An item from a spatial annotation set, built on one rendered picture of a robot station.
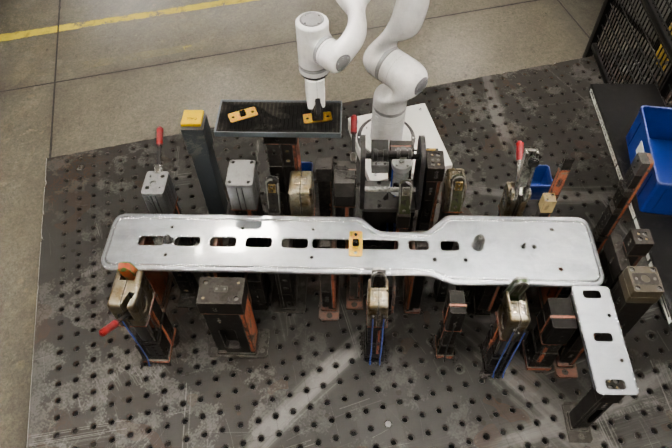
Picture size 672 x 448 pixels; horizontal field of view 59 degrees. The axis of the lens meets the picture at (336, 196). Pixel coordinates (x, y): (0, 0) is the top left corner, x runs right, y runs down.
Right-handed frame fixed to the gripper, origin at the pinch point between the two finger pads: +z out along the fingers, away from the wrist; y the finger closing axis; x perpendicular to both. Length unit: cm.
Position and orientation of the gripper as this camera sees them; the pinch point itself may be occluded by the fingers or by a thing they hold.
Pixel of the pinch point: (316, 111)
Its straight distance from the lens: 173.8
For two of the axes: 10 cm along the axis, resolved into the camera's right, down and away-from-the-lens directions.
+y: 1.3, 7.8, -6.1
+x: 9.9, -1.1, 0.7
